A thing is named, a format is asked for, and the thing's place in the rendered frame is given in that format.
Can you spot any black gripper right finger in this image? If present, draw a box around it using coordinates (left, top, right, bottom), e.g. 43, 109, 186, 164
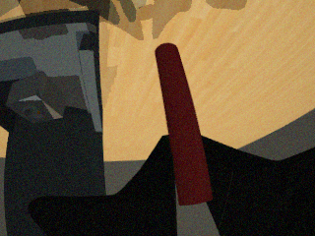
201, 135, 315, 236

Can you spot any dark red peg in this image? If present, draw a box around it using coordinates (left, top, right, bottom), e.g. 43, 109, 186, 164
155, 43, 213, 206

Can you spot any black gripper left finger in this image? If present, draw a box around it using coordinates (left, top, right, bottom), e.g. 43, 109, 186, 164
28, 135, 177, 236

